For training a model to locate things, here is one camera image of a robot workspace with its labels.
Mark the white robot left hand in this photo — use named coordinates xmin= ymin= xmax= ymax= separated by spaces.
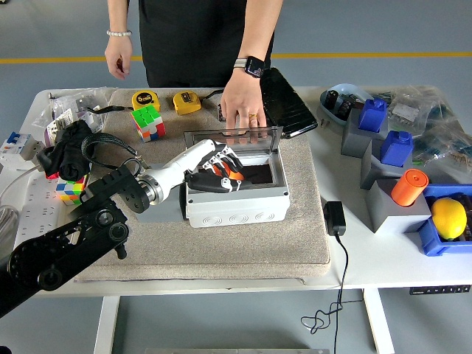
xmin=152 ymin=139 xmax=252 ymax=202

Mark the person's right hand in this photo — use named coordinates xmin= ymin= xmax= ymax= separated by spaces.
xmin=105 ymin=35 xmax=134 ymax=81

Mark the person's left hand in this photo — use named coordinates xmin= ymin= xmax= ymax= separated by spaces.
xmin=220 ymin=74 xmax=268 ymax=144

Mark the orange cylindrical battery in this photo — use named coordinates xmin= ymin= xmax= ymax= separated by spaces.
xmin=390 ymin=168 xmax=431 ymax=208
xmin=210 ymin=163 xmax=246 ymax=182

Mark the light grey junction box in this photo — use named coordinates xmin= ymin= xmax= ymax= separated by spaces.
xmin=184 ymin=153 xmax=289 ymax=229

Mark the black smartwatch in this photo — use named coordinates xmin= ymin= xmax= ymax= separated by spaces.
xmin=232 ymin=55 xmax=266 ymax=79

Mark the yellow tape measure 5m label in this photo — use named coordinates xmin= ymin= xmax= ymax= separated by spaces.
xmin=131 ymin=91 xmax=163 ymax=111

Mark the grey holder block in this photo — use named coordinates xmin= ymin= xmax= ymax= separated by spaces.
xmin=366 ymin=178 xmax=433 ymax=234
xmin=360 ymin=138 xmax=416 ymax=191
xmin=341 ymin=108 xmax=390 ymax=159
xmin=135 ymin=163 xmax=187 ymax=223

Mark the yellow tape measure black label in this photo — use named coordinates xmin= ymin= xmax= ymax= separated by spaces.
xmin=173 ymin=91 xmax=203 ymax=117

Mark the colourful puzzle cube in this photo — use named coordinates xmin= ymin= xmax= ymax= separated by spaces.
xmin=55 ymin=175 xmax=89 ymax=206
xmin=131 ymin=104 xmax=167 ymax=144

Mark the small white module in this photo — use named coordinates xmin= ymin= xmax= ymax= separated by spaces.
xmin=75 ymin=109 xmax=107 ymax=133

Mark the person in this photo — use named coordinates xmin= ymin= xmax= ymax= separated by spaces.
xmin=138 ymin=0 xmax=285 ymax=89

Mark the white printed card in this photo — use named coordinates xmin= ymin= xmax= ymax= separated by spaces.
xmin=47 ymin=108 xmax=79 ymax=136

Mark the light blue dish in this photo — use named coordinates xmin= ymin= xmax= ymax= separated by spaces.
xmin=319 ymin=83 xmax=373 ymax=128

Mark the purple small object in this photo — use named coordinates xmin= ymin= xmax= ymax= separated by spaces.
xmin=44 ymin=123 xmax=62 ymax=148

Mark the black cloth bundle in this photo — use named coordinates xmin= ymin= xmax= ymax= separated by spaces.
xmin=36 ymin=119 xmax=97 ymax=181

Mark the grey-brown mat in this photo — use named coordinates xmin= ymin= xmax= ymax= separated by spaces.
xmin=73 ymin=87 xmax=332 ymax=283

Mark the white socket adapter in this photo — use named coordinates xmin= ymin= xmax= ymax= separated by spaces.
xmin=27 ymin=139 xmax=48 ymax=162

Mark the blue plastic block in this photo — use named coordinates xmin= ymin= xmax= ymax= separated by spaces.
xmin=380 ymin=131 xmax=414 ymax=167
xmin=358 ymin=98 xmax=389 ymax=133

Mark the white circuit breaker blue lever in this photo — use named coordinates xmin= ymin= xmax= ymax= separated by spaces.
xmin=0 ymin=131 xmax=34 ymax=160

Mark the black power adapter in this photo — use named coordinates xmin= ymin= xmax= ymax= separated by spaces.
xmin=323 ymin=201 xmax=348 ymax=237

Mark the white power strip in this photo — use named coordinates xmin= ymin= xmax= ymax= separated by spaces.
xmin=0 ymin=153 xmax=29 ymax=176
xmin=13 ymin=176 xmax=80 ymax=251

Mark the clear bag of grey parts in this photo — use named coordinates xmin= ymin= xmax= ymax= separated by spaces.
xmin=389 ymin=91 xmax=432 ymax=125

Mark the white table leg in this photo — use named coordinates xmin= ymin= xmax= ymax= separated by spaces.
xmin=362 ymin=288 xmax=395 ymax=354
xmin=92 ymin=296 xmax=121 ymax=354

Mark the clear bag of dark components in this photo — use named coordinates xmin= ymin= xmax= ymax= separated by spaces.
xmin=411 ymin=119 xmax=472 ymax=185

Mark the blue storage bin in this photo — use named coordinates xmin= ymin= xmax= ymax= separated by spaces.
xmin=416 ymin=184 xmax=472 ymax=257

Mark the yellow lemon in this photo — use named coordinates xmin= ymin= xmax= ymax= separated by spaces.
xmin=430 ymin=198 xmax=468 ymax=241

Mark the black table control panel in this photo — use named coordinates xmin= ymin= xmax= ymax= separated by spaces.
xmin=409 ymin=285 xmax=472 ymax=296

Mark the black tape measure strap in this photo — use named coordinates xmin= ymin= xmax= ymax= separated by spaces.
xmin=83 ymin=105 xmax=134 ymax=113

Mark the white power cable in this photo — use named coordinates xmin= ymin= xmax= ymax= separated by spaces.
xmin=0 ymin=164 xmax=42 ymax=202

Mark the grey coiled cable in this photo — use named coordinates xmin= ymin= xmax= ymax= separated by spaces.
xmin=0 ymin=204 xmax=19 ymax=240

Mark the black adapter cord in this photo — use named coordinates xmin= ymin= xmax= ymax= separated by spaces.
xmin=300 ymin=234 xmax=364 ymax=354

